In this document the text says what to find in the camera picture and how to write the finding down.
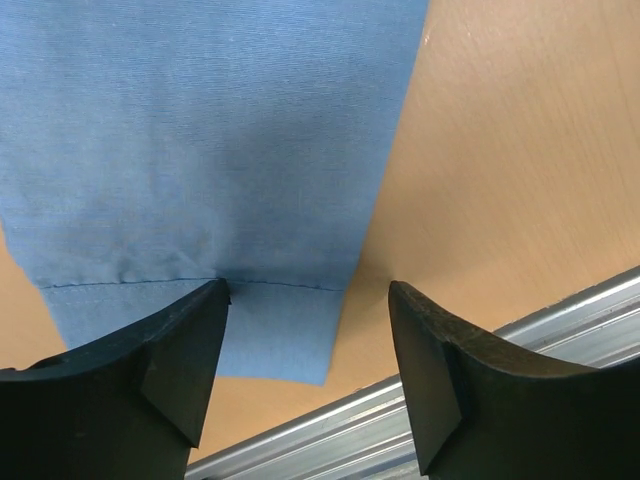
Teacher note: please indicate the light blue shirt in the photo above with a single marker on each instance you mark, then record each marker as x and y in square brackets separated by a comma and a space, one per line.
[148, 147]

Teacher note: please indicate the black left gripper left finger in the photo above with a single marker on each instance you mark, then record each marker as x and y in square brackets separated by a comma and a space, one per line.
[130, 405]

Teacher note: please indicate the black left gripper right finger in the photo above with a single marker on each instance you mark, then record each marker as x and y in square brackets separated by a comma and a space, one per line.
[480, 407]

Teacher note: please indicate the aluminium front rail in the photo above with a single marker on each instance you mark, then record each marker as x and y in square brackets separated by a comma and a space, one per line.
[366, 435]

